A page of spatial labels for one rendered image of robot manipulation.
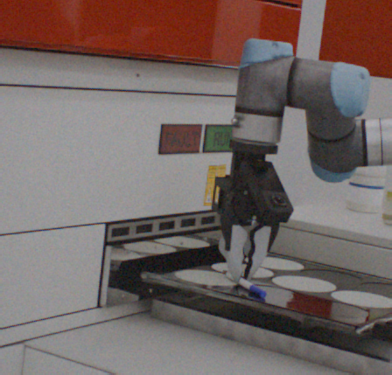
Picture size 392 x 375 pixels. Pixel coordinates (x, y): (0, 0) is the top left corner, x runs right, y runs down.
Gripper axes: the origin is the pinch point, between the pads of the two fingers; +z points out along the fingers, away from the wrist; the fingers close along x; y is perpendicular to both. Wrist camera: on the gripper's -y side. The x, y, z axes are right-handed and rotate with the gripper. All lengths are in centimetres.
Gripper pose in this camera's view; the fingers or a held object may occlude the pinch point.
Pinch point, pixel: (244, 274)
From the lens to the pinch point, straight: 166.2
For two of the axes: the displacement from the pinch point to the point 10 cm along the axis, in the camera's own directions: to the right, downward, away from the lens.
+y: -3.9, -1.7, 9.1
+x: -9.1, -0.6, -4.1
